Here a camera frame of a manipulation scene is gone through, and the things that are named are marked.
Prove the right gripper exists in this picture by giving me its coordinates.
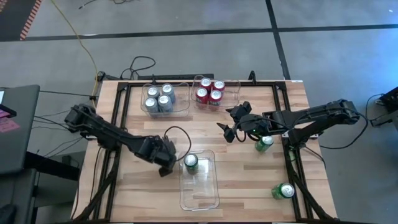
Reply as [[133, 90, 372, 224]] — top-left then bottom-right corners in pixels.
[[216, 113, 271, 144]]

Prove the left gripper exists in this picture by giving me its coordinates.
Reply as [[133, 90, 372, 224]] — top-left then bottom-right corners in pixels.
[[138, 135, 178, 177]]

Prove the green Sprite soda can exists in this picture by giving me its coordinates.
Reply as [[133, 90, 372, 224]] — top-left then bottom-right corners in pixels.
[[183, 153, 200, 175], [254, 135, 275, 153], [271, 182, 295, 200]]

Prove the white blue lemon water can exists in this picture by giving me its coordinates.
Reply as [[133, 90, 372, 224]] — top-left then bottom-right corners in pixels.
[[146, 86, 161, 100], [144, 97, 159, 118], [157, 94, 174, 113], [160, 83, 177, 103]]

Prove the clear plastic bin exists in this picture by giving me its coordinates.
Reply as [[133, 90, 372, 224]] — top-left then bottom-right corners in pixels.
[[140, 82, 191, 119], [192, 74, 242, 110], [178, 149, 220, 212]]

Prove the long black bar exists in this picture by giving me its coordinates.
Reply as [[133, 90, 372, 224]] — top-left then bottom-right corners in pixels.
[[137, 73, 215, 81]]

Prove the dark low cart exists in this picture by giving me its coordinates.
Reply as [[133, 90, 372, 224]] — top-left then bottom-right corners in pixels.
[[0, 151, 80, 224]]

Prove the dark grey side table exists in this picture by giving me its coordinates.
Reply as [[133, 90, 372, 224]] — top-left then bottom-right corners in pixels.
[[0, 84, 41, 175]]

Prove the black equipment box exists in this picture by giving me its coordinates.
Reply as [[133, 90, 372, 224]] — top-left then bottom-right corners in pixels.
[[374, 86, 398, 114]]

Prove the dark tablet device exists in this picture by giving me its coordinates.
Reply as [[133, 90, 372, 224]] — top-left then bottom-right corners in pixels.
[[0, 104, 17, 119]]

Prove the black mat orange striped edge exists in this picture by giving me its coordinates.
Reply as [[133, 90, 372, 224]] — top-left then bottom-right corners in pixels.
[[0, 0, 43, 42]]

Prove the black gripper loop cable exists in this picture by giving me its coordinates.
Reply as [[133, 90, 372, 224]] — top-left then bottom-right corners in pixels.
[[163, 125, 193, 162]]

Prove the black looped floor cable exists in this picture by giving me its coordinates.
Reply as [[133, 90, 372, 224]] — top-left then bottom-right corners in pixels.
[[119, 55, 157, 80]]

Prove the thin black cable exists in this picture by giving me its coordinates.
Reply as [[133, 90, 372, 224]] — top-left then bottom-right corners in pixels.
[[77, 0, 137, 9], [39, 89, 97, 100]]

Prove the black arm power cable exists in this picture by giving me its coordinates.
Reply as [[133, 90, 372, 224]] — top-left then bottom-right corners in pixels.
[[318, 114, 369, 151]]

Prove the black equipment box cable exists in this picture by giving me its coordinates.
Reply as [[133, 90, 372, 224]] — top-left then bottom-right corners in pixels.
[[365, 93, 392, 128]]

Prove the yellow floor cable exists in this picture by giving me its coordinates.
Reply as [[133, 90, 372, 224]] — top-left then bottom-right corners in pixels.
[[49, 0, 100, 100]]

